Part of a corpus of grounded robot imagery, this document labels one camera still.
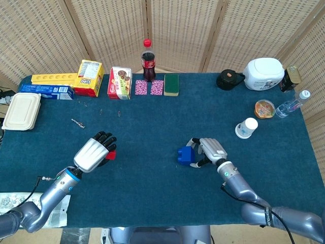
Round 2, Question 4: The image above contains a white printed paper sheet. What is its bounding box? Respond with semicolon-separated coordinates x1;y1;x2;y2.
0;192;71;228

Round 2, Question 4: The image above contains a blue white toothpaste box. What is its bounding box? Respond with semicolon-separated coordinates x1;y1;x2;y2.
19;84;75;101

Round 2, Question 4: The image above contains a metal drill bit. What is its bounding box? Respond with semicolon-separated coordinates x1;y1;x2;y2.
71;118;86;129

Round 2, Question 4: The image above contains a dark jar with gold lid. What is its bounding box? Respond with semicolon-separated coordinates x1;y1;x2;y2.
279;66;303;93

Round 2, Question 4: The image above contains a yellow plastic tray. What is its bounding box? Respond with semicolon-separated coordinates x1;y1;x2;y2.
30;73;78;86

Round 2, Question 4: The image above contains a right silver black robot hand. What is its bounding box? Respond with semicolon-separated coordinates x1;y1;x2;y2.
189;137;229;169

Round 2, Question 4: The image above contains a beige lunch box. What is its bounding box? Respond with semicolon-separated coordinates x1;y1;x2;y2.
1;92;42;131

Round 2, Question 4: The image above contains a yellow red snack bag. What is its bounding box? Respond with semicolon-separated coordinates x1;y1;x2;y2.
74;59;105;98

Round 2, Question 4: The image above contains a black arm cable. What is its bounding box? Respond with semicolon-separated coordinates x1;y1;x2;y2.
15;175;63;206
220;185;297;244

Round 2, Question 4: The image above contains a white flower paper cup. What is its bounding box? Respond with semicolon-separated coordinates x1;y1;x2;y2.
235;117;259;139

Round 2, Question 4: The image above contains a teal table cloth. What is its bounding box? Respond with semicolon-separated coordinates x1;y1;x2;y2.
0;73;319;228

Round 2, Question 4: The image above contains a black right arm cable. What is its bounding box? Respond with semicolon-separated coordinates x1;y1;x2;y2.
220;185;297;244

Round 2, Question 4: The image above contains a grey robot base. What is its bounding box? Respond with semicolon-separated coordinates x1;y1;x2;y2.
101;225;213;244

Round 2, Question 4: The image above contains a pink patterned card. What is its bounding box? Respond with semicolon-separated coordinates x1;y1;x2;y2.
150;79;165;96
135;79;148;96

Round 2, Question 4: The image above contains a cola bottle with red cap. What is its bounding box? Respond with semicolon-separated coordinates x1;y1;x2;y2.
141;38;156;82

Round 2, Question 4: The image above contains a power strip with plugs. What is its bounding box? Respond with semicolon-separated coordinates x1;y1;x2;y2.
0;88;16;105

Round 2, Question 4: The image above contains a clear water bottle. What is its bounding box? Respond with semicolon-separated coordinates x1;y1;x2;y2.
275;89;312;118

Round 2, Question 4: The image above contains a white rice cooker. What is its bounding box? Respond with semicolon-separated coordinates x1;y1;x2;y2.
243;57;285;91

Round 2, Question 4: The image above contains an orange sealed food cup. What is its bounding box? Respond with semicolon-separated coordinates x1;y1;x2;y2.
254;99;276;119

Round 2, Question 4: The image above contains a blue building block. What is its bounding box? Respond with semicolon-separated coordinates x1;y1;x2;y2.
177;146;196;167

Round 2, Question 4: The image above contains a green yellow sponge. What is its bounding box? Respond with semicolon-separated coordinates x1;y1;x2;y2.
164;74;180;97

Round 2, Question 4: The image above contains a black bottle lid with handle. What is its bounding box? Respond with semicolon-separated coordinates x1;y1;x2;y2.
216;69;246;91

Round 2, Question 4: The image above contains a wicker folding screen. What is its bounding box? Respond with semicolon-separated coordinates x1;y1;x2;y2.
0;0;325;184

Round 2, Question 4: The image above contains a red white cookie box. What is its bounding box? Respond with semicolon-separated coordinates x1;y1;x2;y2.
107;66;133;100

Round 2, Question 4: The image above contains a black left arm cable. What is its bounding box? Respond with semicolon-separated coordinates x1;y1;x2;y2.
15;175;63;206

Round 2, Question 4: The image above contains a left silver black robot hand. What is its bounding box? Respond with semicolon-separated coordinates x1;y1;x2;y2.
73;131;118;174

